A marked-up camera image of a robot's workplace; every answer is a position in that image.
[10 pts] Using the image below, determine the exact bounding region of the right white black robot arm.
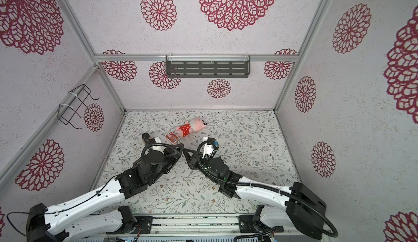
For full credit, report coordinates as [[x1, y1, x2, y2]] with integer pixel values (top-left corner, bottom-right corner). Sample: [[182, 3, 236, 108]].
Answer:
[[182, 138, 339, 240]]

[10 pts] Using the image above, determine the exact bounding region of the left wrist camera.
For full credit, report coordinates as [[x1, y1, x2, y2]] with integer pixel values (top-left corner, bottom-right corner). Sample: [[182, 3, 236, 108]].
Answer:
[[146, 137, 165, 152]]

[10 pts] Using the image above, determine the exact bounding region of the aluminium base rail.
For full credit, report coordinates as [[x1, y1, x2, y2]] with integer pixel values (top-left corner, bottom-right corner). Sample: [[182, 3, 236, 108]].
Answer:
[[70, 214, 312, 242]]

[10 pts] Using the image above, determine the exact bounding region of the black wire wall rack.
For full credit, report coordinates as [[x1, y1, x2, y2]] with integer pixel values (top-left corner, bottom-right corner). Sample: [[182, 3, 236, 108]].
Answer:
[[57, 84, 99, 130]]

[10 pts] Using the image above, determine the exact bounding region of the grey wall shelf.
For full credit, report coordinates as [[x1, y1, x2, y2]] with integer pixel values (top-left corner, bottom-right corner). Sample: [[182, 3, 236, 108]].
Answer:
[[165, 56, 251, 79]]

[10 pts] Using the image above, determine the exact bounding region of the red playing card box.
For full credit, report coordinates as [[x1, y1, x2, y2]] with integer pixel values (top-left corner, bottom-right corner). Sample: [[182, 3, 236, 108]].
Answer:
[[165, 132, 180, 145]]

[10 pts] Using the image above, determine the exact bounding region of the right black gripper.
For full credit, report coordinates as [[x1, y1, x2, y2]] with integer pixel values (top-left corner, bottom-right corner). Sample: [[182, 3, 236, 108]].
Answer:
[[185, 148, 223, 187]]

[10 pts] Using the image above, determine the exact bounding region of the brown spice jar black lid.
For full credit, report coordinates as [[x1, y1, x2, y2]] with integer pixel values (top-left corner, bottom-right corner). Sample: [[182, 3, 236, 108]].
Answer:
[[142, 133, 150, 142]]

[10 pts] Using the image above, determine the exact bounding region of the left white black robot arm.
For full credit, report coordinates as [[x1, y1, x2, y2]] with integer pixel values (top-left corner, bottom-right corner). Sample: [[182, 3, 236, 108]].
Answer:
[[25, 143, 184, 242]]

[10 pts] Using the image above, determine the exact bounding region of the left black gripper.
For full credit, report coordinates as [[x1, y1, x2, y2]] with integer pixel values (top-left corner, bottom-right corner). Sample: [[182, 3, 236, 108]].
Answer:
[[150, 143, 184, 185]]

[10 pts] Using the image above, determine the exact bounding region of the pink plush pig toy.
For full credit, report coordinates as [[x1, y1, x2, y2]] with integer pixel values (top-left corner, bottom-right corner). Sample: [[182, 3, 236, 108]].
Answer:
[[175, 118, 207, 137]]

